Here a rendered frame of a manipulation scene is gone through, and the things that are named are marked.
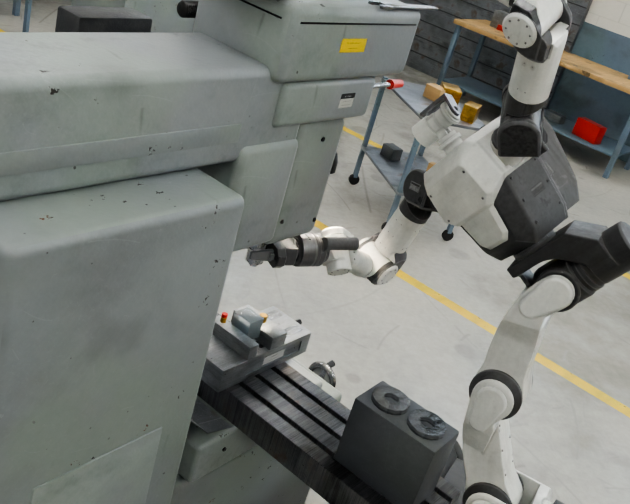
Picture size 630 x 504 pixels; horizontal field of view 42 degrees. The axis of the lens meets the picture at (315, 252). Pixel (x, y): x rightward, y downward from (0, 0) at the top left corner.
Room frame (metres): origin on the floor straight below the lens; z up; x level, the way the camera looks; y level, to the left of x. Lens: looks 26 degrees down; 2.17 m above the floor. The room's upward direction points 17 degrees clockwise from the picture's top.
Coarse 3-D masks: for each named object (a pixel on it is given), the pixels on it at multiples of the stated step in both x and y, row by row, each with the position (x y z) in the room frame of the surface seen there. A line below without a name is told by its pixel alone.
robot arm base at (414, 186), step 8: (408, 176) 2.13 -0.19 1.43; (416, 176) 2.11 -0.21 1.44; (408, 184) 2.12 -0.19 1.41; (416, 184) 2.09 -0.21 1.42; (408, 192) 2.11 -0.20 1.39; (416, 192) 2.08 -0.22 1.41; (424, 192) 2.06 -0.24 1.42; (408, 200) 2.09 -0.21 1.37; (416, 200) 2.07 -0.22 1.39; (424, 200) 2.05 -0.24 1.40; (424, 208) 2.05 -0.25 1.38; (432, 208) 2.06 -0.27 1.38
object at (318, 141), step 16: (304, 128) 1.70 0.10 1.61; (320, 128) 1.75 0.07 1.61; (336, 128) 1.80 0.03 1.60; (304, 144) 1.71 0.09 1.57; (320, 144) 1.76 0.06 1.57; (336, 144) 1.82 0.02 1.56; (304, 160) 1.72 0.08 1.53; (320, 160) 1.78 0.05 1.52; (304, 176) 1.74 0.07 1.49; (320, 176) 1.79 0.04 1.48; (288, 192) 1.70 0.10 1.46; (304, 192) 1.75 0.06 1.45; (320, 192) 1.81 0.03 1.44; (288, 208) 1.72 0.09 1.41; (304, 208) 1.77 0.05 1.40; (288, 224) 1.73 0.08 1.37; (304, 224) 1.79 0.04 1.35; (272, 240) 1.70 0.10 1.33
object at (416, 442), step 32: (384, 384) 1.61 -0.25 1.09; (352, 416) 1.52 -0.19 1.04; (384, 416) 1.49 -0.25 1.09; (416, 416) 1.51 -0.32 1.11; (352, 448) 1.51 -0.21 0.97; (384, 448) 1.47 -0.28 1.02; (416, 448) 1.44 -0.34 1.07; (448, 448) 1.49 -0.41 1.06; (384, 480) 1.46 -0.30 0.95; (416, 480) 1.42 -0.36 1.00
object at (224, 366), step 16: (272, 320) 1.93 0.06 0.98; (288, 320) 1.96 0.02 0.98; (224, 336) 1.76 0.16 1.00; (240, 336) 1.75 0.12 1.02; (288, 336) 1.88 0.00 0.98; (304, 336) 1.91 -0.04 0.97; (208, 352) 1.70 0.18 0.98; (224, 352) 1.72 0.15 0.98; (240, 352) 1.72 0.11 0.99; (256, 352) 1.74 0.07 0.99; (272, 352) 1.80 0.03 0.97; (288, 352) 1.87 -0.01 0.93; (208, 368) 1.66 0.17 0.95; (224, 368) 1.65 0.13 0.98; (240, 368) 1.69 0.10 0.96; (256, 368) 1.76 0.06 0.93; (208, 384) 1.66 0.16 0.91; (224, 384) 1.65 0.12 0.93
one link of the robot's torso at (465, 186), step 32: (480, 128) 2.16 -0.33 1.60; (544, 128) 2.04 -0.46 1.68; (448, 160) 1.92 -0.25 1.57; (480, 160) 1.85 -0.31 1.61; (512, 160) 1.87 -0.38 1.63; (544, 160) 1.97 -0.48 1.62; (448, 192) 1.91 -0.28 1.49; (480, 192) 1.84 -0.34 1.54; (512, 192) 1.84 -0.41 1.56; (544, 192) 1.89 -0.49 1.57; (576, 192) 1.97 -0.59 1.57; (480, 224) 1.88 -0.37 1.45; (512, 224) 1.83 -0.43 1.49; (544, 224) 1.85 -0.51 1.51
